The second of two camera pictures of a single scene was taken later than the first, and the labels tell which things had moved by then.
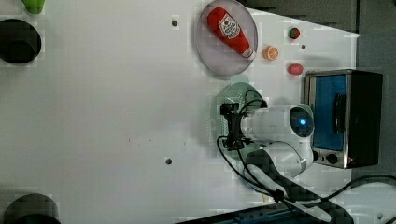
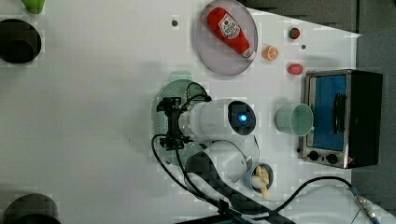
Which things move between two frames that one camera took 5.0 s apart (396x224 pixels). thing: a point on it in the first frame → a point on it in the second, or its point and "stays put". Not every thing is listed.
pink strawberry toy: [294, 69] stays put
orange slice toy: [271, 52] stays put
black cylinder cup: [32, 209] stays put
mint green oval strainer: [247, 96] → [180, 85]
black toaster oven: [346, 105] stays put
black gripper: [233, 141] → [172, 107]
